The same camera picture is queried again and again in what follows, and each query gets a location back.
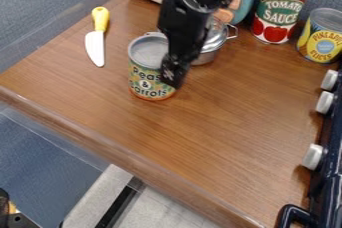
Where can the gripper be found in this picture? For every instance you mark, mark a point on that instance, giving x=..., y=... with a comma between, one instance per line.
x=185, y=22

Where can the green can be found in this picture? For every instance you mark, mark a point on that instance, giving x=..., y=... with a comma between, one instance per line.
x=144, y=72

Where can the silver pot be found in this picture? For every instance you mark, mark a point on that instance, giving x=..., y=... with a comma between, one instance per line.
x=220, y=43

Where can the silver lid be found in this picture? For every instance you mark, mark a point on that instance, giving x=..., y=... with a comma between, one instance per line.
x=216, y=35

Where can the red can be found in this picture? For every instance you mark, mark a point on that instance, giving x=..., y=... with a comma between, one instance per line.
x=278, y=8

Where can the yellow can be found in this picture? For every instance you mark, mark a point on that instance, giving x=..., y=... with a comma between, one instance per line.
x=323, y=38

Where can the toy stove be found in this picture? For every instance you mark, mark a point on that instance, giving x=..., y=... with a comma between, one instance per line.
x=327, y=158

